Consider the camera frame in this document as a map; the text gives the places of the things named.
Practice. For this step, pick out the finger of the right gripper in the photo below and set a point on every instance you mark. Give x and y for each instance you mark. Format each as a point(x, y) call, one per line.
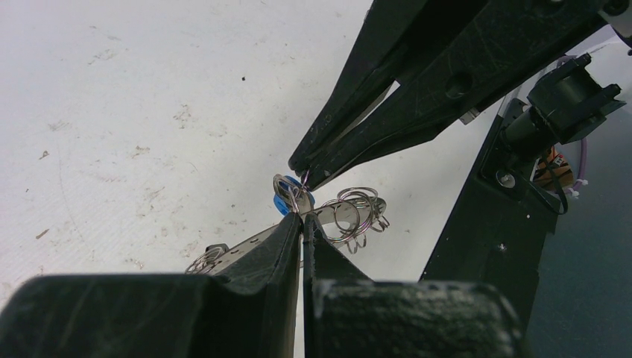
point(460, 56)
point(370, 66)

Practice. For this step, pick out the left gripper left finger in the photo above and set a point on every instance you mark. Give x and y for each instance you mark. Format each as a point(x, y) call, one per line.
point(247, 310)

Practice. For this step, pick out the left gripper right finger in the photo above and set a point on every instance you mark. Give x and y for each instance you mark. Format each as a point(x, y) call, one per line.
point(348, 315)

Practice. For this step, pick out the key with blue tag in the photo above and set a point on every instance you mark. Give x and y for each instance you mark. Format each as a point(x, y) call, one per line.
point(290, 196)

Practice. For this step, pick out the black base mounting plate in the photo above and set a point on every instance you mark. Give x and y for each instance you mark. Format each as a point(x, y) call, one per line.
point(497, 229)

